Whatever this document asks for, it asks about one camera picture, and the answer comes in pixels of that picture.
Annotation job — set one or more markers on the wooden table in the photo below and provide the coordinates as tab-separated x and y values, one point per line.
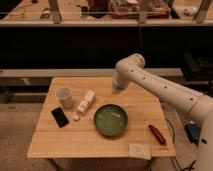
80	139

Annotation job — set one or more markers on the black smartphone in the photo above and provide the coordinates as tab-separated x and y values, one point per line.
60	117

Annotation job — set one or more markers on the black foot pedal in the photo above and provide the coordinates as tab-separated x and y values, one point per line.
193	132

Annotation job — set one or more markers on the beige end effector stub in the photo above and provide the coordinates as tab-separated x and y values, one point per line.
115	90

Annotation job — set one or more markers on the green ceramic bowl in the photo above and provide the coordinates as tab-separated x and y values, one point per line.
110	120

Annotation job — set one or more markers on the translucent plastic cup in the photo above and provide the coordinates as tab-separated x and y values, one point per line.
64	95

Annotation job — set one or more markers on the red brown pocket knife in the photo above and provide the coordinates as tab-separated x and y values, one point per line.
160	138

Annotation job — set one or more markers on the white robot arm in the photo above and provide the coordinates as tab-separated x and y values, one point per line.
196	105

